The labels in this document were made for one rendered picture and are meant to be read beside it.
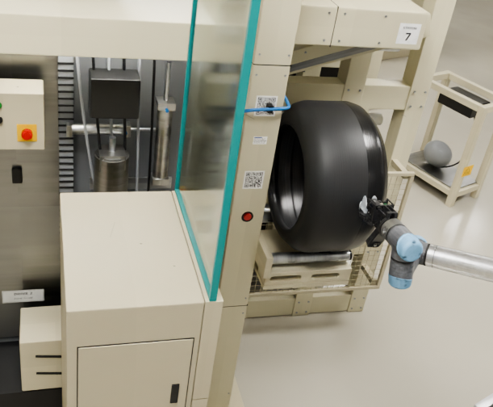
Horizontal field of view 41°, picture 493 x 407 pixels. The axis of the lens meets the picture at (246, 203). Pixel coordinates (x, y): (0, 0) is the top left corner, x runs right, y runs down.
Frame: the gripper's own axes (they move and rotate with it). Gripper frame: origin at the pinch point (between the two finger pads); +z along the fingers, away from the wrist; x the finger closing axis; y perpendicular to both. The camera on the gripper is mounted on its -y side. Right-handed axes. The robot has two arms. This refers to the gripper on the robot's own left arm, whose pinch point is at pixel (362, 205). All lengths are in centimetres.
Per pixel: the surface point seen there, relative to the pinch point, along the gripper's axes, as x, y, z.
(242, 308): 29, -61, 28
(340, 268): -5.1, -35.6, 15.7
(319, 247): 10.0, -20.7, 7.5
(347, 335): -49, -116, 73
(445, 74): -184, -16, 243
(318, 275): 3.0, -39.8, 17.6
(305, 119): 16.5, 22.6, 23.7
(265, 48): 38, 49, 16
